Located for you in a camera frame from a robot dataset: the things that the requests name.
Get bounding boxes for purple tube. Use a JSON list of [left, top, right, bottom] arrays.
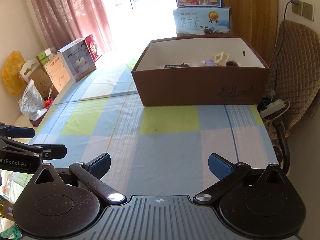
[[201, 59, 215, 67]]

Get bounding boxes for cream zigzag holder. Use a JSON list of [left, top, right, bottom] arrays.
[[214, 51, 229, 66]]

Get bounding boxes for black shaver box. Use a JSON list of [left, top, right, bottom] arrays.
[[164, 63, 189, 69]]

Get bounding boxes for clear plastic bag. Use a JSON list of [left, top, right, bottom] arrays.
[[18, 80, 47, 121]]

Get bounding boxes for brown cardboard carton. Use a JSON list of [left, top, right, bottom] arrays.
[[29, 55, 71, 99]]

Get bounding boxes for black chair armrest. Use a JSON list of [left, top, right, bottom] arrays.
[[272, 120, 291, 174]]

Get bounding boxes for checkered tablecloth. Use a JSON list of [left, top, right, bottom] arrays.
[[25, 63, 276, 196]]

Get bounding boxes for yellow plastic bag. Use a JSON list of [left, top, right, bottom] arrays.
[[2, 50, 25, 95]]

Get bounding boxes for white cutout cardboard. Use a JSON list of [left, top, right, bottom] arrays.
[[18, 57, 43, 85]]

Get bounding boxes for white power strip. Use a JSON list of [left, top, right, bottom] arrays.
[[260, 99, 286, 118]]

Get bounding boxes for white appliance box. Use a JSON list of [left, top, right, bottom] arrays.
[[57, 38, 96, 82]]

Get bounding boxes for brown cardboard storage box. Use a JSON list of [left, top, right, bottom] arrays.
[[131, 35, 270, 106]]

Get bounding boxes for red gift bag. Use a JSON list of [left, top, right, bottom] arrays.
[[85, 34, 102, 62]]

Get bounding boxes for brown quilted chair cover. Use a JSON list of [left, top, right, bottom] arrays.
[[265, 20, 319, 137]]

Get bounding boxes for pink curtain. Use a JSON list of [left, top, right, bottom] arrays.
[[31, 0, 110, 53]]

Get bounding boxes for blue milk carton box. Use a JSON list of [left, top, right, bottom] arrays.
[[173, 7, 232, 36]]

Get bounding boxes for wall socket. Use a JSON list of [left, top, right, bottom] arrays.
[[302, 2, 315, 21], [291, 0, 303, 16]]

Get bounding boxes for dark charger cable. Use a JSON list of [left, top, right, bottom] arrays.
[[273, 0, 299, 98]]

